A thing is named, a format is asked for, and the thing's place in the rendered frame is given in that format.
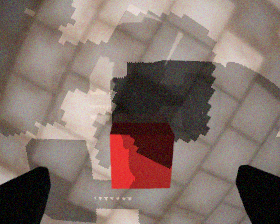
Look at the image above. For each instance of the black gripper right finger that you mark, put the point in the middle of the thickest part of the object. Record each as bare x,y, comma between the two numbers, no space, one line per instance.
260,193

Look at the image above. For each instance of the dark red block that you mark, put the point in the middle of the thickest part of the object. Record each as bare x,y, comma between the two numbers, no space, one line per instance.
141,155

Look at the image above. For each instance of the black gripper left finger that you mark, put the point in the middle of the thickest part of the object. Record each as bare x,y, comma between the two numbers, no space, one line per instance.
23,199

